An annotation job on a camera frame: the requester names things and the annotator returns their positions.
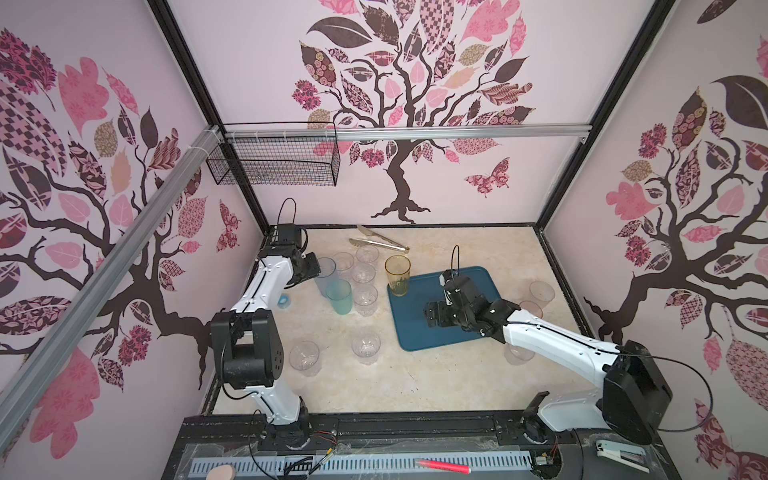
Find tall blue frosted cup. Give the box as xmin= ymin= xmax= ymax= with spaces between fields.
xmin=315 ymin=257 xmax=337 ymax=297

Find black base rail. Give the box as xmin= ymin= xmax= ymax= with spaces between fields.
xmin=179 ymin=409 xmax=649 ymax=448

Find white stapler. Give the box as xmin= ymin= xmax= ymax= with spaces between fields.
xmin=595 ymin=439 xmax=650 ymax=473

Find clear glass near right arm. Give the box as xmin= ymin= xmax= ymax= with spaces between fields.
xmin=504 ymin=344 xmax=536 ymax=366

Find aluminium rail back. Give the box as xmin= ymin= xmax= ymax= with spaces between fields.
xmin=225 ymin=124 xmax=592 ymax=141

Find pink marker pen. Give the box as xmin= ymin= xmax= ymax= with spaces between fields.
xmin=415 ymin=459 xmax=471 ymax=475

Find yellow transparent cup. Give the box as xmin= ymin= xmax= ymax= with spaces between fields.
xmin=384 ymin=255 xmax=412 ymax=297

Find green textured plastic cup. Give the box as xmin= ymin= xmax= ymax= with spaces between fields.
xmin=326 ymin=279 xmax=353 ymax=315

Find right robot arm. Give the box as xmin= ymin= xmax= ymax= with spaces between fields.
xmin=425 ymin=270 xmax=673 ymax=445

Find black wire basket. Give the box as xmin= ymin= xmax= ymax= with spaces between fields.
xmin=206 ymin=120 xmax=341 ymax=187

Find metal serving tongs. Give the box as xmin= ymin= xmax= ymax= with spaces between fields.
xmin=348 ymin=225 xmax=410 ymax=253

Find grey slotted cable duct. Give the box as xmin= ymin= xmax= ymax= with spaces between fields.
xmin=182 ymin=451 xmax=532 ymax=479

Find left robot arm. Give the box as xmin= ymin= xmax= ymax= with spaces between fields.
xmin=211 ymin=223 xmax=320 ymax=445

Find aluminium rail left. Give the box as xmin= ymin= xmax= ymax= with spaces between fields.
xmin=1 ymin=125 xmax=222 ymax=448

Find teal plastic tray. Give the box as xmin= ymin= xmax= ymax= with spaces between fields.
xmin=388 ymin=266 xmax=518 ymax=352

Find round beige sponge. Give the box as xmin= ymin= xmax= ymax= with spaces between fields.
xmin=206 ymin=464 xmax=236 ymax=480

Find aluminium rail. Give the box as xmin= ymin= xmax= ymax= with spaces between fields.
xmin=225 ymin=124 xmax=592 ymax=141
xmin=1 ymin=125 xmax=222 ymax=448

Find pink transparent cup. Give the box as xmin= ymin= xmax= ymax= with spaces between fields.
xmin=519 ymin=300 xmax=543 ymax=319

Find clear glass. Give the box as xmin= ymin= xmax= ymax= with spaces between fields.
xmin=332 ymin=252 xmax=355 ymax=281
xmin=351 ymin=330 xmax=382 ymax=365
xmin=353 ymin=284 xmax=378 ymax=317
xmin=289 ymin=340 xmax=321 ymax=377
xmin=355 ymin=244 xmax=380 ymax=266
xmin=351 ymin=263 xmax=376 ymax=284

